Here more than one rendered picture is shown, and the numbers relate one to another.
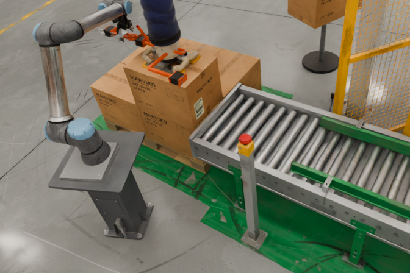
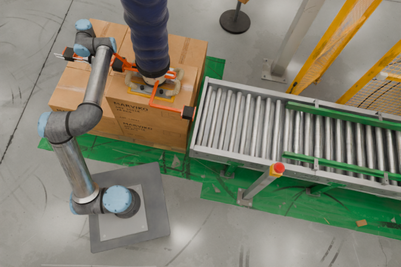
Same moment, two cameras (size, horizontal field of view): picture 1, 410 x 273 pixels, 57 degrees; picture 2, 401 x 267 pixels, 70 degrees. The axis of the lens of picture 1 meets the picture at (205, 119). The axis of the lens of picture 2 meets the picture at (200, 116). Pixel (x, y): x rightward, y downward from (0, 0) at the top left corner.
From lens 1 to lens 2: 145 cm
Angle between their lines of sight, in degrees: 31
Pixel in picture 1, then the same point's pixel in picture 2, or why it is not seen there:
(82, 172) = (122, 227)
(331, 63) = (244, 22)
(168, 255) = (188, 236)
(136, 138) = (153, 171)
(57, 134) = (90, 211)
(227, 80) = not seen: hidden behind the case
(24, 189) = (13, 222)
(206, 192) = (194, 171)
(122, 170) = (159, 211)
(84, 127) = (123, 198)
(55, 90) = (80, 177)
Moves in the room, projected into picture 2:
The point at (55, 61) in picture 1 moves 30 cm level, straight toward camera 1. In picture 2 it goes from (75, 151) to (121, 189)
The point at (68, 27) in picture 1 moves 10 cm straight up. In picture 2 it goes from (89, 117) to (82, 106)
